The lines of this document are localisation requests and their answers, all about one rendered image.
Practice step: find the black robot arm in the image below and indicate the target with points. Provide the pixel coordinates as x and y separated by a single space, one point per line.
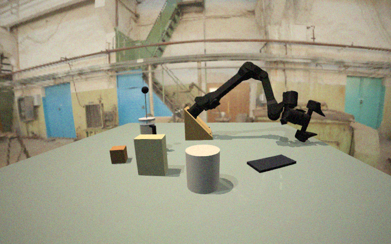
250 70

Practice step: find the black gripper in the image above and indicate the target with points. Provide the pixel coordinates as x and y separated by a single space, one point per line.
304 119

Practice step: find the french press coffee maker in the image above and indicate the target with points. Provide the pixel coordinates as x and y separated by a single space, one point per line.
147 124

